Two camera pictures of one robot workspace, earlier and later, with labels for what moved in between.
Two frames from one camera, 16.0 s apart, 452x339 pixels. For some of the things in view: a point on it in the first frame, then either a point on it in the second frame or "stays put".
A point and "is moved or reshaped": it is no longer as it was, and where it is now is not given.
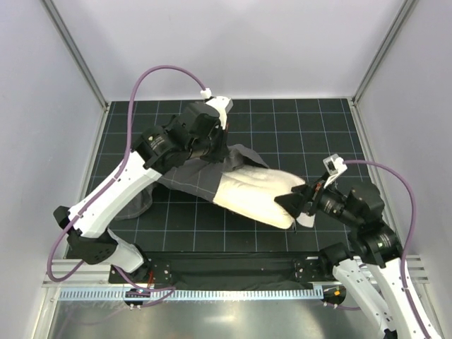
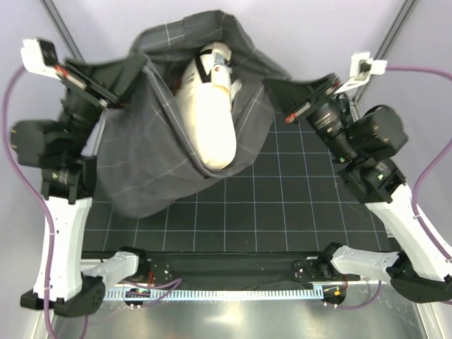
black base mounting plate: (177, 269) stays put
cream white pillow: (251, 191) → (207, 88)
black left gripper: (219, 145) → (87, 89)
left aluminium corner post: (74, 51) stays put
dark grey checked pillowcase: (199, 177) is moved or reshaped
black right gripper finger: (294, 203) → (294, 98)
